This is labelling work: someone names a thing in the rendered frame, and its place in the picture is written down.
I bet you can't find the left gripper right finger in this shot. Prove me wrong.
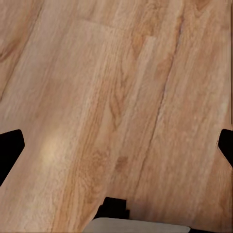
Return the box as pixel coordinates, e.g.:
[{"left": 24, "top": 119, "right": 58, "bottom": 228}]
[{"left": 218, "top": 129, "right": 233, "bottom": 167}]

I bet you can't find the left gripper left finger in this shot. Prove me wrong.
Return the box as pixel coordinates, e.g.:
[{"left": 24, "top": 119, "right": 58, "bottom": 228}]
[{"left": 0, "top": 129, "right": 25, "bottom": 186}]

